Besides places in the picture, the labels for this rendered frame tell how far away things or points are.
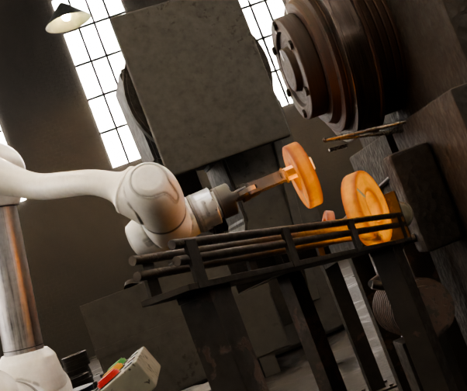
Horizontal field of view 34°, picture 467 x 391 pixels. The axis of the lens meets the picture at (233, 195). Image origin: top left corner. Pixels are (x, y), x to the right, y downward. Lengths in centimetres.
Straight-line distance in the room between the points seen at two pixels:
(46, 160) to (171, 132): 777
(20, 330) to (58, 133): 1037
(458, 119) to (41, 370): 116
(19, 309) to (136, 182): 64
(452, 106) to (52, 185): 87
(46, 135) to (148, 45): 772
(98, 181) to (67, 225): 1053
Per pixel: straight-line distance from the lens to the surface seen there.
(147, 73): 470
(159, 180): 151
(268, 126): 473
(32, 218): 1224
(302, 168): 168
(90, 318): 433
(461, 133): 166
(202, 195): 170
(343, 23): 190
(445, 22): 170
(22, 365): 202
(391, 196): 162
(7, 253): 203
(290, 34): 197
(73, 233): 1212
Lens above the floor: 72
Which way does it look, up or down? 4 degrees up
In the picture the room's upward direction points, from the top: 21 degrees counter-clockwise
